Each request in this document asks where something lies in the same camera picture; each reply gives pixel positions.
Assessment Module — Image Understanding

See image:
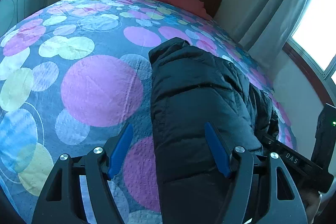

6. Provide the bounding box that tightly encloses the colourful dotted bedspread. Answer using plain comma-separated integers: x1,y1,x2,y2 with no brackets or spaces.
0,0,298,224

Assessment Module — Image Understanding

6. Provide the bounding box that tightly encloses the grey right curtain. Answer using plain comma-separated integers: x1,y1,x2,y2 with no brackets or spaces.
232,0,309,69

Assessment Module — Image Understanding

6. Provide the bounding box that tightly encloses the black puffer jacket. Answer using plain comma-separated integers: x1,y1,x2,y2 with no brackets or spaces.
149,38,279,223

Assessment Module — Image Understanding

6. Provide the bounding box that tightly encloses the right side window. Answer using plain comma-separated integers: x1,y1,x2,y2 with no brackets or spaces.
283,0,335,105

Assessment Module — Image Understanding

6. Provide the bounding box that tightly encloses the person's right hand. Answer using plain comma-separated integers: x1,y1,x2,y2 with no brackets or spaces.
299,189,322,224

